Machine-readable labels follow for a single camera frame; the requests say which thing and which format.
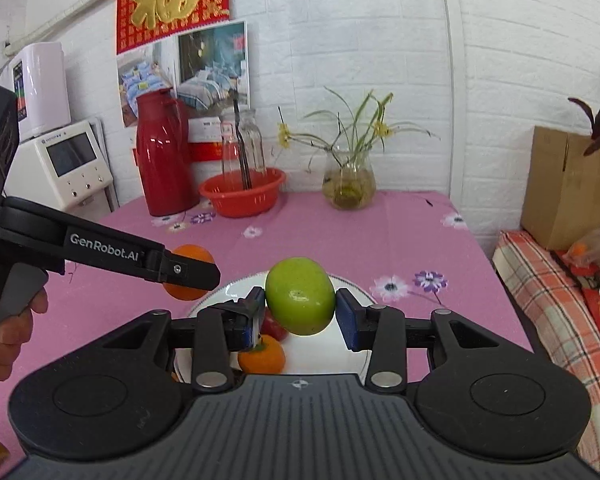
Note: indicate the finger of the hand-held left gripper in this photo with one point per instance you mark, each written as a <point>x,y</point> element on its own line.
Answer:
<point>195,275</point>

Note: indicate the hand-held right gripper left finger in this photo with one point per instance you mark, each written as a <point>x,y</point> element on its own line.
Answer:
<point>252,322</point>

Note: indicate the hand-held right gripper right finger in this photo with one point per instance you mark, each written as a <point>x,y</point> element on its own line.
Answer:
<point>345,320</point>

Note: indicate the orange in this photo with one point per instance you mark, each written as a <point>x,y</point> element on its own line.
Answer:
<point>195,252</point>

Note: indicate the red apple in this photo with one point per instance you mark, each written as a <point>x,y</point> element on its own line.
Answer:
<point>275,330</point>

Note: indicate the mandarin with green leaf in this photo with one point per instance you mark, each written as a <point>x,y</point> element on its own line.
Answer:
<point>262,357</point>

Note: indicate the white plate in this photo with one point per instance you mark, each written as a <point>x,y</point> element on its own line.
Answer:
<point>310,355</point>

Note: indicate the green apple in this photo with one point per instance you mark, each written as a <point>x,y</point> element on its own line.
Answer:
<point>300,295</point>

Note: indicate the person's left hand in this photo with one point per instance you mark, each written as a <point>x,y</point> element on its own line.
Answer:
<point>15,332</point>

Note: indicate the white machine with screen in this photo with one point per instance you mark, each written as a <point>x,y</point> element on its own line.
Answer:
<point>65,170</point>

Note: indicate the red plastic basin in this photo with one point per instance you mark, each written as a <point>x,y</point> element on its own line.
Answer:
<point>245,197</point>

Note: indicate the pink floral tablecloth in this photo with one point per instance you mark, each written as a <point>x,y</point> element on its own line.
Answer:
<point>405,240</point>

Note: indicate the red thermos jug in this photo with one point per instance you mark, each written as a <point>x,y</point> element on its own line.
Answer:
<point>165,160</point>

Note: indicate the glass vase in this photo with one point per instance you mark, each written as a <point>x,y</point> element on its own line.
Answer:
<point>349,185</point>

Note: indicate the dark sticks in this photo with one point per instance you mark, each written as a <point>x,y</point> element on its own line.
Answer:
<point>240,145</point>

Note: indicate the clear glass pitcher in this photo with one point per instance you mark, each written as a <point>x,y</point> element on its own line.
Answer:
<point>255,140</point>

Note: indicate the checked orange cloth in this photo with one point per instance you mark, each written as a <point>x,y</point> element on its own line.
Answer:
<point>545,300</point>

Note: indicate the green flowering plant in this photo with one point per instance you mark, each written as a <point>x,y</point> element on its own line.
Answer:
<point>365,120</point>

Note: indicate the cardboard box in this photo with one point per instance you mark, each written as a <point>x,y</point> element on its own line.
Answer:
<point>565,190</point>

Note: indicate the clear plastic bag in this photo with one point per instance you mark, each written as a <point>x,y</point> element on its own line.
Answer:
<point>592,247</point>

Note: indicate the bedding wall calendar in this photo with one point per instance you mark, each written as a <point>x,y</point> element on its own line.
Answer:
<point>210,65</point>

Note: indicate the white wall pipe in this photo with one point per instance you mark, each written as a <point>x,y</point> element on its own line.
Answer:
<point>452,85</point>

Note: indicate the red gold wall poster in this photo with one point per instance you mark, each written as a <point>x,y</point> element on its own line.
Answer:
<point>175,0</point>

